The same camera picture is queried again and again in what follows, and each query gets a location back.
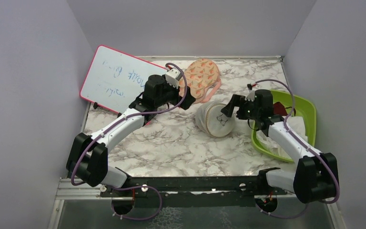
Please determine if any white mesh laundry bag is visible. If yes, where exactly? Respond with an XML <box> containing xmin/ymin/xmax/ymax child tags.
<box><xmin>195</xmin><ymin>101</ymin><xmax>236</xmax><ymax>138</ymax></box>

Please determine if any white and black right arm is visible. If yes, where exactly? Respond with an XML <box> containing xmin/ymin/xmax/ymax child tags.
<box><xmin>221</xmin><ymin>89</ymin><xmax>340</xmax><ymax>204</ymax></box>

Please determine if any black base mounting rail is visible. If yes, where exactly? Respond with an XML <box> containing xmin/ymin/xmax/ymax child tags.
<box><xmin>100</xmin><ymin>176</ymin><xmax>286</xmax><ymax>213</ymax></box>

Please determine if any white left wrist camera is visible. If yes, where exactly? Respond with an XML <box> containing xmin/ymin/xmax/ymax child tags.
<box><xmin>165</xmin><ymin>68</ymin><xmax>182</xmax><ymax>89</ymax></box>

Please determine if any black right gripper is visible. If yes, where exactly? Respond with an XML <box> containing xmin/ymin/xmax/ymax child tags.
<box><xmin>221</xmin><ymin>94</ymin><xmax>260</xmax><ymax>121</ymax></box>

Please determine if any green plastic basin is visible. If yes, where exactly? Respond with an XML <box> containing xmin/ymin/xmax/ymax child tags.
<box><xmin>251</xmin><ymin>90</ymin><xmax>316</xmax><ymax>163</ymax></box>

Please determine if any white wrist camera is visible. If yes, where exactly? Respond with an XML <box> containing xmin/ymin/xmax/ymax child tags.
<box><xmin>165</xmin><ymin>68</ymin><xmax>182</xmax><ymax>89</ymax></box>
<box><xmin>245</xmin><ymin>90</ymin><xmax>255</xmax><ymax>102</ymax></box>

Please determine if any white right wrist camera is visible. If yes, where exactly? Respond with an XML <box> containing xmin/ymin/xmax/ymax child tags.
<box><xmin>245</xmin><ymin>90</ymin><xmax>255</xmax><ymax>102</ymax></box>

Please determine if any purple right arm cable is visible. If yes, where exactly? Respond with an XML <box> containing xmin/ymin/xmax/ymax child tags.
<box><xmin>247</xmin><ymin>79</ymin><xmax>341</xmax><ymax>205</ymax></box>

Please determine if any orange patterned bra wash bag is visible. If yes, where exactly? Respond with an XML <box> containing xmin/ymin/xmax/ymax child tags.
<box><xmin>184</xmin><ymin>58</ymin><xmax>222</xmax><ymax>104</ymax></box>

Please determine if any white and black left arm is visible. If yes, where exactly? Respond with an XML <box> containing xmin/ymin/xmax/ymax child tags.
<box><xmin>66</xmin><ymin>71</ymin><xmax>195</xmax><ymax>196</ymax></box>

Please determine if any dark red cloth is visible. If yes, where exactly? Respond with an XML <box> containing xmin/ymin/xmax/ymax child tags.
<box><xmin>273</xmin><ymin>102</ymin><xmax>292</xmax><ymax>117</ymax></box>

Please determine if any pink framed whiteboard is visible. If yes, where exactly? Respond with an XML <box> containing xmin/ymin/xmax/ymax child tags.
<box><xmin>80</xmin><ymin>45</ymin><xmax>166</xmax><ymax>113</ymax></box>

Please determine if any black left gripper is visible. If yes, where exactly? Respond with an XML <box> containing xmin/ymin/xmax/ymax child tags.
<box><xmin>155</xmin><ymin>75</ymin><xmax>195</xmax><ymax>110</ymax></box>

